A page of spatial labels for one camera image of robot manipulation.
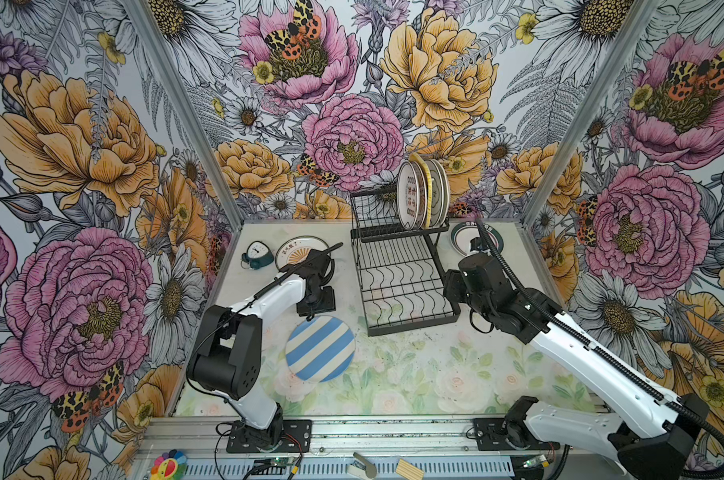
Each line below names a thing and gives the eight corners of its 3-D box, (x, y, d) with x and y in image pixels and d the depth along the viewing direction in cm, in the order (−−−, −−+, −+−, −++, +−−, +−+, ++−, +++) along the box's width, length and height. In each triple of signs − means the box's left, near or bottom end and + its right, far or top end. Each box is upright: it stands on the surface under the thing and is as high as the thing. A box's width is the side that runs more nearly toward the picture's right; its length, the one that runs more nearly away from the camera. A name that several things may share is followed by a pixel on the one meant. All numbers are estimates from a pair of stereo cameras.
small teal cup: (242, 269, 107) (239, 264, 105) (250, 246, 114) (247, 240, 112) (270, 269, 107) (268, 264, 105) (276, 246, 114) (274, 240, 112)
